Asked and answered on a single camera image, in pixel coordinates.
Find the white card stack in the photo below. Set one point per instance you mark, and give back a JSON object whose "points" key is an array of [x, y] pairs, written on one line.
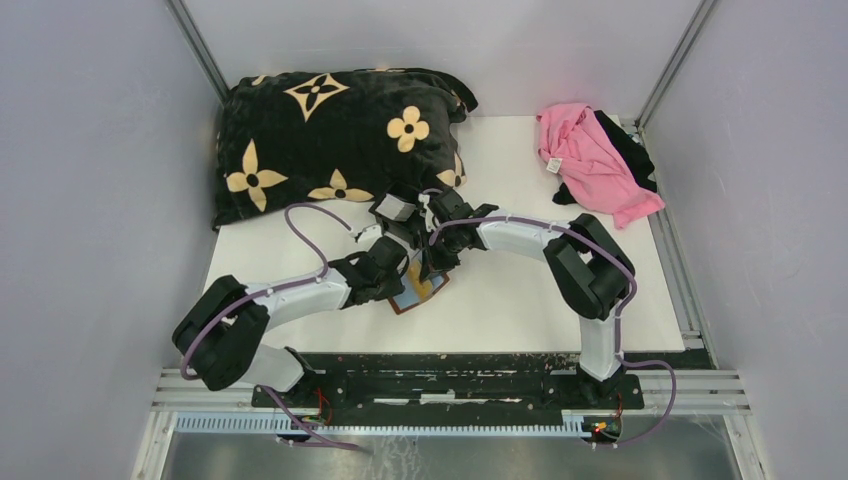
{"points": [[393, 208]]}

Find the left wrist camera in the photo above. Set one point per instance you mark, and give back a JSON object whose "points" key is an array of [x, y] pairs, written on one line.
{"points": [[369, 235]]}

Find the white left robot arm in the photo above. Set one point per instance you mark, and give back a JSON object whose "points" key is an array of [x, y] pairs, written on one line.
{"points": [[220, 338]]}

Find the white slotted cable duct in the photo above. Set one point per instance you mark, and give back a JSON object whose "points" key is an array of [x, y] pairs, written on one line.
{"points": [[279, 424]]}

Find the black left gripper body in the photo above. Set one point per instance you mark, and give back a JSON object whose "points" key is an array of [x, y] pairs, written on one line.
{"points": [[389, 286]]}

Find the brown leather card holder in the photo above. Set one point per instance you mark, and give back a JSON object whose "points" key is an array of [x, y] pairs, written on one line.
{"points": [[408, 300]]}

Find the yellow card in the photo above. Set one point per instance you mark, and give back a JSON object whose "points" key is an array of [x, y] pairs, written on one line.
{"points": [[422, 288]]}

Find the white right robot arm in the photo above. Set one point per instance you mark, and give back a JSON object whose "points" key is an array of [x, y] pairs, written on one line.
{"points": [[593, 275]]}

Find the black cloth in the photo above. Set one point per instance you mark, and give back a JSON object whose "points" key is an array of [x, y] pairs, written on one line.
{"points": [[635, 155]]}

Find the pink cloth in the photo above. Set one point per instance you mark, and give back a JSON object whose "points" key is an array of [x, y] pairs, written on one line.
{"points": [[573, 144]]}

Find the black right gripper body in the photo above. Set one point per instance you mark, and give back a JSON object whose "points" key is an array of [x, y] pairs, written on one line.
{"points": [[443, 255]]}

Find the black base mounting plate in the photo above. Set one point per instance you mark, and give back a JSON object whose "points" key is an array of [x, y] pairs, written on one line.
{"points": [[482, 389]]}

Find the black floral plush pillow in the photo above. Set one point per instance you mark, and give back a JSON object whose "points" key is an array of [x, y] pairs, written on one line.
{"points": [[346, 135]]}

